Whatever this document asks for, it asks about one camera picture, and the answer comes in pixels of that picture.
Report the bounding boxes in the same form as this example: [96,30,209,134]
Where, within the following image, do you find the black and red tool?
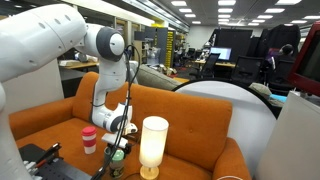
[34,142,63,168]

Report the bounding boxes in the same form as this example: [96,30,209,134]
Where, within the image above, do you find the black lamp cable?
[123,172,141,180]

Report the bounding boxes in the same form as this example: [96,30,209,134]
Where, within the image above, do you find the red framed screen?
[287,21,320,98]

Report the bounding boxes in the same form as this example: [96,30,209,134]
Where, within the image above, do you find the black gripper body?
[112,145,130,153]

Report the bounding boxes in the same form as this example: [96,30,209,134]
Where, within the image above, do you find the white ring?
[215,175,245,180]

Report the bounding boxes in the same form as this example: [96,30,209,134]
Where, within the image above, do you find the person in dark clothes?
[265,43,295,73]

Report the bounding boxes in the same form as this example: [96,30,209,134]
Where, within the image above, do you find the small white object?
[22,160,44,180]

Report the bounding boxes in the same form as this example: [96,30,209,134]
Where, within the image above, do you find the black platform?
[18,143,101,180]

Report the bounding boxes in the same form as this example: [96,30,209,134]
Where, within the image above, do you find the black partition wall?
[212,28,255,63]

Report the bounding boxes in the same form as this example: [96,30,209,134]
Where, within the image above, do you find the white board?
[254,91,320,180]

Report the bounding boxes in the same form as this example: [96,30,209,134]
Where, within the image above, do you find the black office chair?
[198,52,221,80]
[231,55,265,85]

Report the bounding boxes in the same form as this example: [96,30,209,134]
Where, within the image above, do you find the yellow shelf rack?
[150,22,176,69]

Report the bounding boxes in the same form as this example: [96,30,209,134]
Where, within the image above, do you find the green jar lid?
[111,149,125,162]

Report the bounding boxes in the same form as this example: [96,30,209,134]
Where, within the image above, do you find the orange fabric couch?
[9,71,253,180]

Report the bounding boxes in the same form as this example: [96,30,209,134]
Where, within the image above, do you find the wooden lamp base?
[138,115,170,180]

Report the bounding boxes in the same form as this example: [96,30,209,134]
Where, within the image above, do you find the wooden table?
[59,59,101,71]

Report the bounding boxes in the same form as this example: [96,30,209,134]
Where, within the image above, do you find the grey sofa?
[136,63,175,92]

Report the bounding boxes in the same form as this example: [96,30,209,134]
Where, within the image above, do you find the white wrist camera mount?
[101,131,141,150]

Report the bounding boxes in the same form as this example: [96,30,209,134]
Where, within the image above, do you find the round white reflector panel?
[172,79,278,178]

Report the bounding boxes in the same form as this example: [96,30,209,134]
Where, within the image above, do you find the red and white cup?
[80,125,98,155]

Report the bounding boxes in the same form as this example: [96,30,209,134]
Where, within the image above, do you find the lit computer monitor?
[209,46,233,62]

